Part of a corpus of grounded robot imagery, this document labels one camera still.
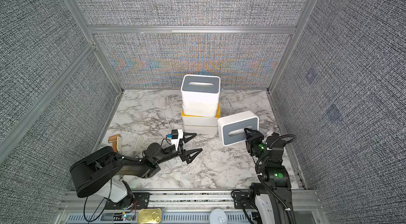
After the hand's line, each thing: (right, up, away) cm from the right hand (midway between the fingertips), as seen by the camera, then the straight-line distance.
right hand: (244, 127), depth 73 cm
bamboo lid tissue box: (-20, +9, +7) cm, 23 cm away
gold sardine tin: (-41, -36, -7) cm, 55 cm away
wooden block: (-69, -10, +18) cm, 72 cm away
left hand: (-20, -7, -2) cm, 21 cm away
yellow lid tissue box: (-19, +2, +7) cm, 21 cm away
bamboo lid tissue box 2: (-15, +7, +4) cm, 17 cm away
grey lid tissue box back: (-7, 0, -5) cm, 9 cm away
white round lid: (-13, -35, -8) cm, 39 cm away
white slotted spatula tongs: (-56, -12, +19) cm, 60 cm away
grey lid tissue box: (-20, +16, -3) cm, 26 cm away
